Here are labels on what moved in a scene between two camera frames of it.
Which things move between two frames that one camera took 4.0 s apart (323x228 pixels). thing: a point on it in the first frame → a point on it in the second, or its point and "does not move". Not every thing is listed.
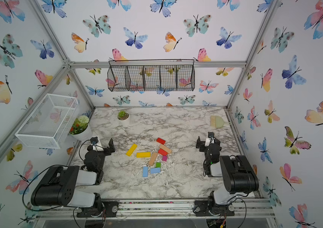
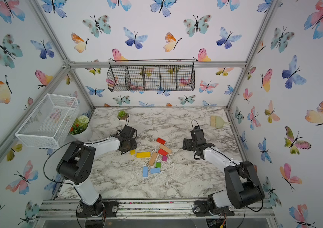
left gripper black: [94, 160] → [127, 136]
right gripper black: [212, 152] → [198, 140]
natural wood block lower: [153, 158] does not move
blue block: [155, 170] does not move
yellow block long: [143, 154] does not move
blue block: [145, 171] does not move
